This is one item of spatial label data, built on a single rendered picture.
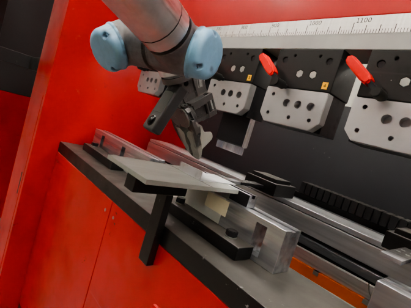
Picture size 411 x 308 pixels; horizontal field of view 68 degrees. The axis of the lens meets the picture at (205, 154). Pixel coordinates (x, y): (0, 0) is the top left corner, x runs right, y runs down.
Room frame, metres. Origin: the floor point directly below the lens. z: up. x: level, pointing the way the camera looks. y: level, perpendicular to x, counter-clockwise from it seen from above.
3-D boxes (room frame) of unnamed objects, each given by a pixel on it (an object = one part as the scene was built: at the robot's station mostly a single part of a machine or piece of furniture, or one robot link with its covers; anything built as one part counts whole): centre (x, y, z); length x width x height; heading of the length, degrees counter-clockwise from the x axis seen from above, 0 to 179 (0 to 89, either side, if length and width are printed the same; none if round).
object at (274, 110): (0.68, -0.17, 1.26); 0.15 x 0.09 x 0.17; 43
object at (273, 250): (0.77, -0.09, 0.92); 0.39 x 0.06 x 0.10; 43
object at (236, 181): (0.91, -0.17, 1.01); 0.26 x 0.12 x 0.05; 133
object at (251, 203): (0.79, -0.07, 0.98); 0.20 x 0.03 x 0.03; 43
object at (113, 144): (1.22, 0.32, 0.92); 0.50 x 0.06 x 0.10; 43
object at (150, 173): (0.71, 0.05, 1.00); 0.26 x 0.18 x 0.01; 133
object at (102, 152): (1.21, 0.39, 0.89); 0.30 x 0.05 x 0.03; 43
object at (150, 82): (1.12, 0.23, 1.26); 0.15 x 0.09 x 0.17; 43
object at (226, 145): (0.81, -0.06, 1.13); 0.10 x 0.02 x 0.10; 43
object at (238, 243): (0.74, -0.04, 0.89); 0.30 x 0.05 x 0.03; 43
